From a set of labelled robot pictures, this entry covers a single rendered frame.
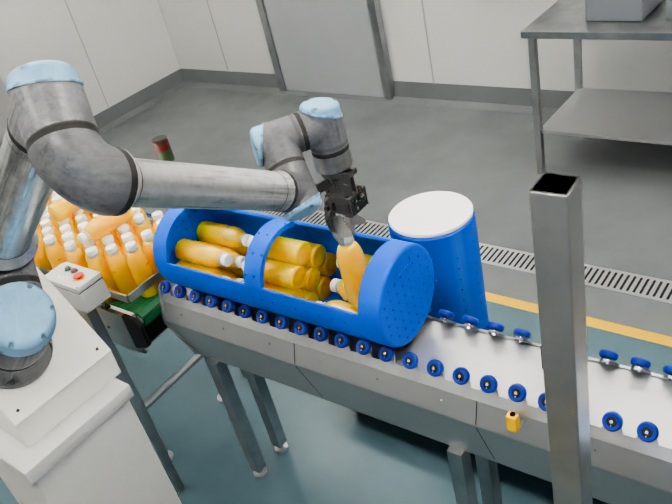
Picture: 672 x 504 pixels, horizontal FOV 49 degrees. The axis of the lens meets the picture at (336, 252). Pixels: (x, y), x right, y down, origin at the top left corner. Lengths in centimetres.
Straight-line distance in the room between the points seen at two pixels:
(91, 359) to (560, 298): 121
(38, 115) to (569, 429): 106
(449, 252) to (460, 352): 43
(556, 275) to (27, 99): 88
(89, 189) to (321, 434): 215
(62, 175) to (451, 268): 145
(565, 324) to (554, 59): 419
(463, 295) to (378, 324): 64
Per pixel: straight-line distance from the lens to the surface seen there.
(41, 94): 126
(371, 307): 186
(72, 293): 252
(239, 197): 144
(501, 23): 542
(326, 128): 167
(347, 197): 175
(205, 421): 344
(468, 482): 227
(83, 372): 196
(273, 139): 164
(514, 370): 195
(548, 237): 117
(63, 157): 121
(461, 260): 237
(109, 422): 200
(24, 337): 169
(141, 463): 212
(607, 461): 184
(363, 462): 304
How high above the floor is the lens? 227
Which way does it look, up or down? 32 degrees down
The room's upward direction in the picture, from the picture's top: 14 degrees counter-clockwise
